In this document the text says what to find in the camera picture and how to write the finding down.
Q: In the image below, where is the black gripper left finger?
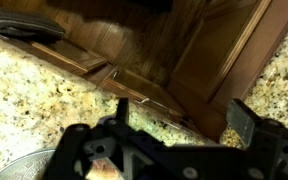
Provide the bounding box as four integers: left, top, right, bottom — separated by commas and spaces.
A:
114, 97, 131, 126

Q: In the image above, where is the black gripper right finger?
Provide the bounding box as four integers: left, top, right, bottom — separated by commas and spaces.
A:
226, 98, 263, 149

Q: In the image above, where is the clear glass bowl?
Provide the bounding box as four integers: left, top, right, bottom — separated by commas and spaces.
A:
0, 148, 57, 180

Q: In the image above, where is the wooden drawer front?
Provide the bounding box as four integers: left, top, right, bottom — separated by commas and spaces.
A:
28, 39, 109, 76
99, 66, 187, 119

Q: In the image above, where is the wooden cabinet door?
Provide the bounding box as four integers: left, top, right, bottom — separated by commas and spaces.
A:
166, 0, 272, 103

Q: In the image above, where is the dark striped towel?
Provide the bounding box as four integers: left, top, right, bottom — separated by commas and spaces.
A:
0, 7, 66, 44

